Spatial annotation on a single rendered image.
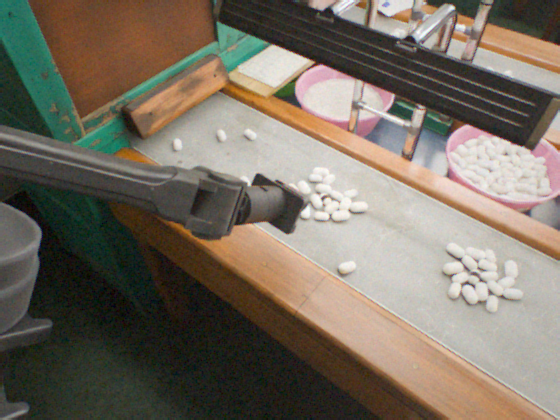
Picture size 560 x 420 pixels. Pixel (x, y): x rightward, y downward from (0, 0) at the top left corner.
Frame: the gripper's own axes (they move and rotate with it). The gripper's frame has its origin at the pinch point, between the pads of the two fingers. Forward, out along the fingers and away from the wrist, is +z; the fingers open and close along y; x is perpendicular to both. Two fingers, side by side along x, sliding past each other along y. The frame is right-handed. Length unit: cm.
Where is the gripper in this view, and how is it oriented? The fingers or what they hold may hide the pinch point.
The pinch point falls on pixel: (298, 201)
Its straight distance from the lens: 77.8
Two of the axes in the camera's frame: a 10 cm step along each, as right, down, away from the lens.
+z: 5.0, -0.5, 8.7
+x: -4.0, 8.8, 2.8
